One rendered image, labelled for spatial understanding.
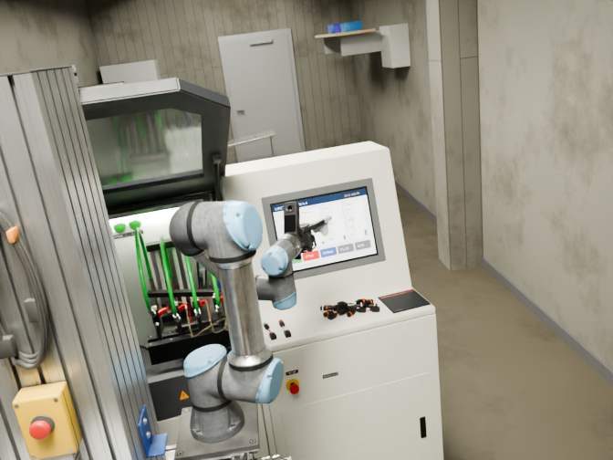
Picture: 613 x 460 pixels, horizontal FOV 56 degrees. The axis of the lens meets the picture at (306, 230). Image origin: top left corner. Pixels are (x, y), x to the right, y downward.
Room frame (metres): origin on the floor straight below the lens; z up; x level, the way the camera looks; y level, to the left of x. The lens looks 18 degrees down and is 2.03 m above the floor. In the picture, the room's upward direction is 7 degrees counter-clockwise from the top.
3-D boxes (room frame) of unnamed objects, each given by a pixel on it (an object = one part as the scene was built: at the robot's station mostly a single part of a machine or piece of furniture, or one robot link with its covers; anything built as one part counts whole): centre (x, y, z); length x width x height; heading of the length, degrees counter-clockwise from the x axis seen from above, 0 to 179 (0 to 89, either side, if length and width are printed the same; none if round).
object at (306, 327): (2.05, -0.09, 0.96); 0.70 x 0.22 x 0.03; 103
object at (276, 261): (1.56, 0.09, 1.43); 0.11 x 0.08 x 0.09; 158
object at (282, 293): (1.57, 0.11, 1.34); 0.11 x 0.08 x 0.11; 68
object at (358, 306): (2.06, -0.13, 1.01); 0.23 x 0.11 x 0.06; 103
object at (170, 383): (1.81, 0.57, 0.87); 0.62 x 0.04 x 0.16; 103
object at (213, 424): (1.37, 0.31, 1.09); 0.15 x 0.15 x 0.10
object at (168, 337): (2.07, 0.50, 0.91); 0.34 x 0.10 x 0.15; 103
